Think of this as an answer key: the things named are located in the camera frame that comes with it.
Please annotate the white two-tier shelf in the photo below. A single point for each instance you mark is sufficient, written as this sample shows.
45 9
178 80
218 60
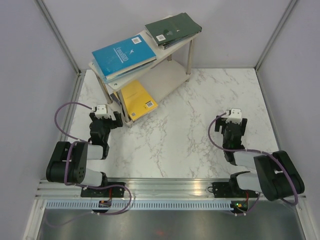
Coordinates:
161 78

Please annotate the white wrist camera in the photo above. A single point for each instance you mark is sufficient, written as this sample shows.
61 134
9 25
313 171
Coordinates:
101 111
234 115

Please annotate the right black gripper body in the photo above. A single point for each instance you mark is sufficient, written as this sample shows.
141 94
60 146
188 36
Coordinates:
240 125

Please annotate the dark blue Wuthering Heights book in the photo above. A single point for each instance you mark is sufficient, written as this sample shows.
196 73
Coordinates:
172 43

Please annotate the pale green book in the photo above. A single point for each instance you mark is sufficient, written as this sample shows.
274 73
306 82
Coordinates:
140 67

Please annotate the light blue cat book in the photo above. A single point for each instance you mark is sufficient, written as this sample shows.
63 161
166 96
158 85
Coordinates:
94 66

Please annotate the bright blue book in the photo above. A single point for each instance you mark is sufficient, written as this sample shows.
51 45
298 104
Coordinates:
123 57

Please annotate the aluminium front rail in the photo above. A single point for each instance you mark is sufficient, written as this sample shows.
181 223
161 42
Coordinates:
140 188

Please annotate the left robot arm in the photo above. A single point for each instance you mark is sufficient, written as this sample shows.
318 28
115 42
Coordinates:
68 162

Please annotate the white slotted cable duct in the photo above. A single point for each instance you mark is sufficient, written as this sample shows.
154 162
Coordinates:
119 204

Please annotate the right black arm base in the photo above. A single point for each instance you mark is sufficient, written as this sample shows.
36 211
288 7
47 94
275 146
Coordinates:
227 190

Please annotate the dark green book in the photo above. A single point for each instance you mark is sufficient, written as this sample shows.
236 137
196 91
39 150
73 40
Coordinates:
172 28

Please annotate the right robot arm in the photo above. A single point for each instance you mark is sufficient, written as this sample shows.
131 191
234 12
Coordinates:
276 176

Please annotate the black book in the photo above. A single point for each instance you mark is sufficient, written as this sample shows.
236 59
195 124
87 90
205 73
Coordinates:
116 104

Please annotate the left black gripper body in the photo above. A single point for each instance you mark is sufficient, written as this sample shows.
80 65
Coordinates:
108 124

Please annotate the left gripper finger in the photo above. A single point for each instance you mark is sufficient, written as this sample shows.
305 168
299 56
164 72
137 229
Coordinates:
118 122
93 117

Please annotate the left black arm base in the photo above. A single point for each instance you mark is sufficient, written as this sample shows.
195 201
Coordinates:
110 193

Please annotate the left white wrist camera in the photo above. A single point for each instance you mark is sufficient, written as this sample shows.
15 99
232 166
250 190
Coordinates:
101 111

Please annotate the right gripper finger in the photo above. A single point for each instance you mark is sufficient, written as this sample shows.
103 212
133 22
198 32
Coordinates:
243 126
219 125

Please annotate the yellow book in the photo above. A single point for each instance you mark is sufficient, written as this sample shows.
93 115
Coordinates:
137 100

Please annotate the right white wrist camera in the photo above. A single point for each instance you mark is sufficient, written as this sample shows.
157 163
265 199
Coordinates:
234 115

